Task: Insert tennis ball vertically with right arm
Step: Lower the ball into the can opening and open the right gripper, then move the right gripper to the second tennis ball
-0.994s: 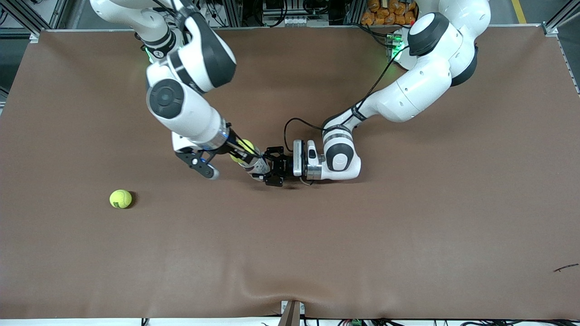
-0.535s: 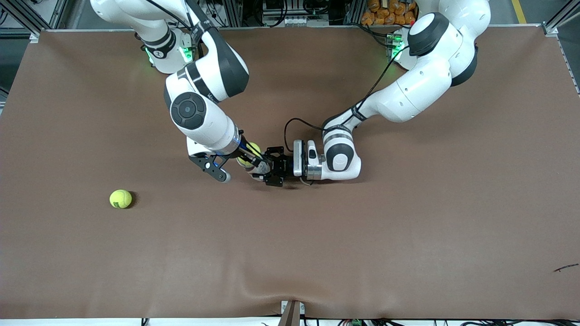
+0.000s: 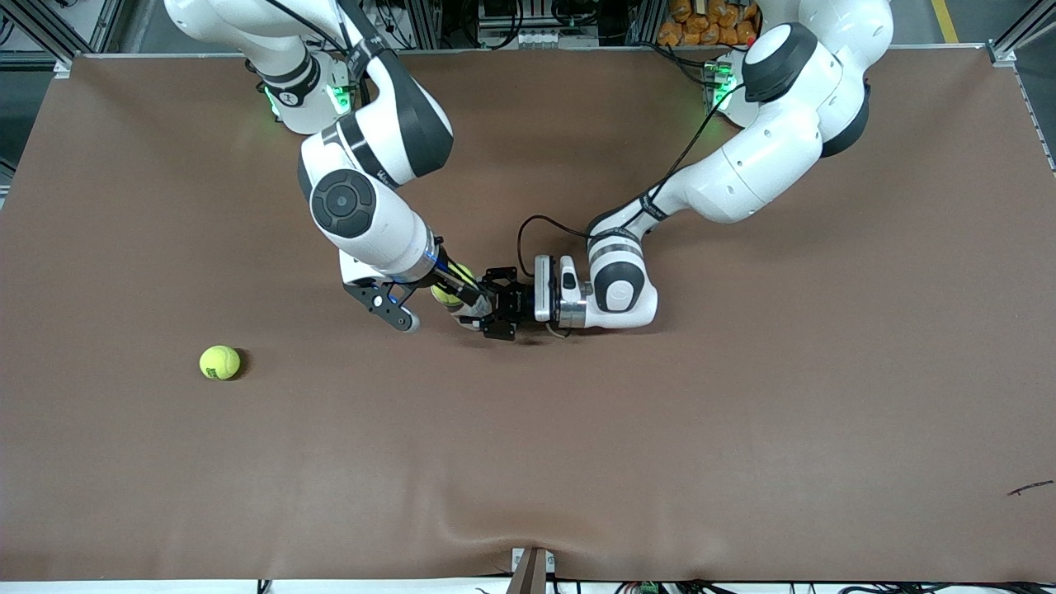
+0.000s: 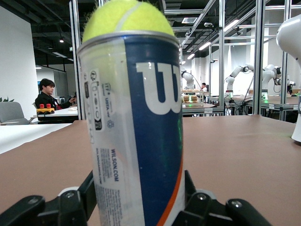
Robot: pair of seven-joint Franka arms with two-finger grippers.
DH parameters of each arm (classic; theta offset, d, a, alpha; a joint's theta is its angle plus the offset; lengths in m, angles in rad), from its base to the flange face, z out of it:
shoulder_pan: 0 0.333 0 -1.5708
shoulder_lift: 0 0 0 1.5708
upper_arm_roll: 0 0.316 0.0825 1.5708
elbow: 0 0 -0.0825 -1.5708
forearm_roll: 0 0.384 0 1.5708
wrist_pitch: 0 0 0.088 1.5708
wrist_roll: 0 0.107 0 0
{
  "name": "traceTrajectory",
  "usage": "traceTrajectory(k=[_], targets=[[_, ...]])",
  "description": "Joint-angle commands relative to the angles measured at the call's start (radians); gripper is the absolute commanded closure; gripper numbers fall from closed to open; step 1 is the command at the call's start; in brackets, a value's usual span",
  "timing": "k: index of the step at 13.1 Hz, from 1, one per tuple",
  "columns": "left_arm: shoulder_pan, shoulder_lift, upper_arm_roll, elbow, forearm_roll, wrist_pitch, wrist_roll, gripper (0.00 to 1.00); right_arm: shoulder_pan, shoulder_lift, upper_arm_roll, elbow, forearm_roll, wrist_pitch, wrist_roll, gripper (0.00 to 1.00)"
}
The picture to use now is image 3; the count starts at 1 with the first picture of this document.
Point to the plain yellow tennis ball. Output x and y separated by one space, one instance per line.
450 294

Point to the pile of orange bags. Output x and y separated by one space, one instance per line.
709 25

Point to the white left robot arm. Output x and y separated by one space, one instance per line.
767 157

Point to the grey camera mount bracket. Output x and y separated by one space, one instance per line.
532 573

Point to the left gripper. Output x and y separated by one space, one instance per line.
517 303

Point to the blue white tennis ball can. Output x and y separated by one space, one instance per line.
477 318

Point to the aluminium frame profile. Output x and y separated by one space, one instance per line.
1019 33
103 29

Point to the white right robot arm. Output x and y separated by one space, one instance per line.
371 223

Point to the small dark twig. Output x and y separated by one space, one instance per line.
1031 487

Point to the white power strip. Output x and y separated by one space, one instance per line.
536 39

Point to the brown table cover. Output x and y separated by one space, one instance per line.
528 454

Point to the yellow tennis ball dark print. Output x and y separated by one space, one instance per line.
219 362

